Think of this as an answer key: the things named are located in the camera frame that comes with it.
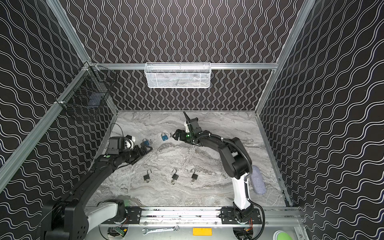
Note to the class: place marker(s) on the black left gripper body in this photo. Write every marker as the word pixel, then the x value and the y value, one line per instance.
pixel 135 151

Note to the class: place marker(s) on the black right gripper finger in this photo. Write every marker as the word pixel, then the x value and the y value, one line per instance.
pixel 176 136
pixel 187 117

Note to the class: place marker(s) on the blue padlock with key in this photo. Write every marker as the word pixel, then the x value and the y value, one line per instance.
pixel 145 142

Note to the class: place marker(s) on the black padlock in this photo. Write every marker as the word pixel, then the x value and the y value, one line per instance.
pixel 175 176
pixel 147 177
pixel 194 176

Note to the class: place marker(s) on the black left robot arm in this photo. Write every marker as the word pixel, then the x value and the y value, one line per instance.
pixel 65 218

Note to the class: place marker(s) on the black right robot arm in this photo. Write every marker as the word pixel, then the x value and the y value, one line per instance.
pixel 235 159

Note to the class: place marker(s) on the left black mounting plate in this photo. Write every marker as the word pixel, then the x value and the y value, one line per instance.
pixel 121 215

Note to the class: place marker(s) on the black mounting plate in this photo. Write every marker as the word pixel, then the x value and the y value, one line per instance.
pixel 233 215
pixel 121 215

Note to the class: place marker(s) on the grey oval felt pad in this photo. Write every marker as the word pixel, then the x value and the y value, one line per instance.
pixel 257 181

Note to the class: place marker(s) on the silver combination wrench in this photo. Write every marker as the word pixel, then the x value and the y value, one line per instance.
pixel 147 231

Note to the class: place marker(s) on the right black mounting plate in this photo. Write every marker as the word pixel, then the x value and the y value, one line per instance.
pixel 233 215

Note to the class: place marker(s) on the yellow label plate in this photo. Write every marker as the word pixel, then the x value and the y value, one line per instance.
pixel 202 232

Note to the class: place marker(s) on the green round button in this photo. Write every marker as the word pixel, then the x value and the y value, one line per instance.
pixel 281 235

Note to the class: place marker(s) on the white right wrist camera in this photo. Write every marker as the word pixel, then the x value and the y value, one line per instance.
pixel 187 127

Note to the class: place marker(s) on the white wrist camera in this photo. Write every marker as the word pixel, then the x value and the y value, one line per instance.
pixel 129 142
pixel 187 127

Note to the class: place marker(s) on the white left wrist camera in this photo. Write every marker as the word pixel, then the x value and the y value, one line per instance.
pixel 129 142

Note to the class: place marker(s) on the white wire mesh basket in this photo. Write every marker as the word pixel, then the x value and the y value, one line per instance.
pixel 177 75

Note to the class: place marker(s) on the black wire mesh basket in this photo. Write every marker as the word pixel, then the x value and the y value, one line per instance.
pixel 89 100

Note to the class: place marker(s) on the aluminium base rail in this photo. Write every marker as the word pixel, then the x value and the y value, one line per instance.
pixel 202 217

